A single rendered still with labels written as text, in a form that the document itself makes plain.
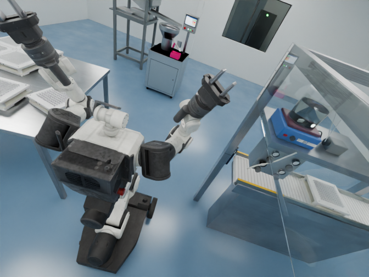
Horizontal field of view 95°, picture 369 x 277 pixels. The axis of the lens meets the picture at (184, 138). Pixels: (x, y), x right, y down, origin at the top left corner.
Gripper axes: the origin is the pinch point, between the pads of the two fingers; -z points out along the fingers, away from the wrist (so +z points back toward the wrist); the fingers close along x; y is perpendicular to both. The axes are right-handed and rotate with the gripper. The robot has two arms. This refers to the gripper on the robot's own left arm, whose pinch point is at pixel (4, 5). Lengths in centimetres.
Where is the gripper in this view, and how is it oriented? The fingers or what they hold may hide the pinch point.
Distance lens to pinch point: 84.5
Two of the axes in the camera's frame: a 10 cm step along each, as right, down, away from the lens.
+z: 0.6, 5.2, 8.5
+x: 9.4, -3.0, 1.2
